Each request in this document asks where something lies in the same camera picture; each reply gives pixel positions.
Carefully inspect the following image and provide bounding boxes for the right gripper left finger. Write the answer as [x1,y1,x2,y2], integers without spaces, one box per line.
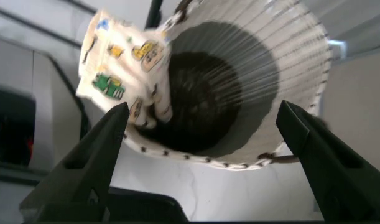
[19,101,131,222]

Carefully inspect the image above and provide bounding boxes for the cream printed garment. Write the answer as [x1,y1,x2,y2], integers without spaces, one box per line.
[76,8,174,130]

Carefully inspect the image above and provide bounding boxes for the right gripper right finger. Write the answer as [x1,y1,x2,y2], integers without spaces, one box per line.
[276,100,380,222]

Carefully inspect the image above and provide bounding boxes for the white laundry basket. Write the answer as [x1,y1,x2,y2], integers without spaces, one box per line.
[121,0,333,171]

